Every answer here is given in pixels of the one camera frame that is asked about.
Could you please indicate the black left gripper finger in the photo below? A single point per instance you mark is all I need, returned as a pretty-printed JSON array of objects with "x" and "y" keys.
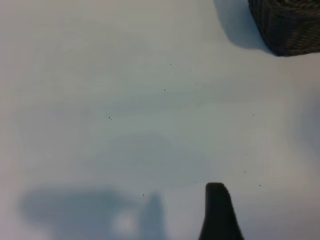
[{"x": 218, "y": 217}]

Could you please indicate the dark brown wicker basket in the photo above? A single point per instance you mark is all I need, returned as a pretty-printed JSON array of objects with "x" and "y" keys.
[{"x": 287, "y": 30}]

